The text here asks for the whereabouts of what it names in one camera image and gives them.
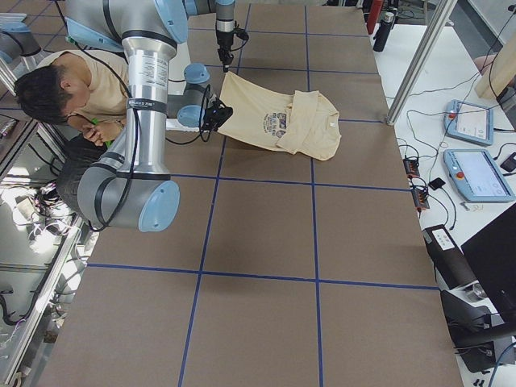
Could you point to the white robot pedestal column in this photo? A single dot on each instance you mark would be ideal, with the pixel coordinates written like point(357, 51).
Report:
point(176, 87)

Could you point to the far blue teach pendant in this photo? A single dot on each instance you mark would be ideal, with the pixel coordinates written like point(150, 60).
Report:
point(469, 122)

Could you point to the blue teach pendant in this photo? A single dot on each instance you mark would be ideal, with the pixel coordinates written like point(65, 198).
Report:
point(469, 122)
point(476, 176)

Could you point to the black orange electronics module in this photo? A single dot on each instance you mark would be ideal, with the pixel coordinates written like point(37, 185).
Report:
point(418, 187)

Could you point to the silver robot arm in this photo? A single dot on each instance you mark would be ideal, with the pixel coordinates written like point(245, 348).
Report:
point(224, 24)
point(130, 186)

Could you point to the black monitor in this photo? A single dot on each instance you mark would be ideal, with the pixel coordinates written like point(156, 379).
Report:
point(490, 253)

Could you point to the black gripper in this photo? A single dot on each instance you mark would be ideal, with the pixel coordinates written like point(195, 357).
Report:
point(222, 39)

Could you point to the near blue teach pendant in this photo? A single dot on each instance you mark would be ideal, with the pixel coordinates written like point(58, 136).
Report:
point(476, 176)

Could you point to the cream long-sleeve printed shirt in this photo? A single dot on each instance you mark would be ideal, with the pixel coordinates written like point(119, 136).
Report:
point(305, 122)

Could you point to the aluminium frame post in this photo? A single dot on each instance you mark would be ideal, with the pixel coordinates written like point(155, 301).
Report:
point(423, 51)

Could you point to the black box with label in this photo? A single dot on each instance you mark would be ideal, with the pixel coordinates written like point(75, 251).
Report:
point(447, 257)

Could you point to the seated person in beige shirt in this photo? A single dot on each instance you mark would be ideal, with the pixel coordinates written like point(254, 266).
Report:
point(84, 90)

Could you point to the black water bottle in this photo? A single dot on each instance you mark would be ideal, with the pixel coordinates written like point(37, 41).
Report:
point(383, 31)

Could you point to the red bottle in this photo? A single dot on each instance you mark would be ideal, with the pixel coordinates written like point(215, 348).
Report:
point(373, 15)

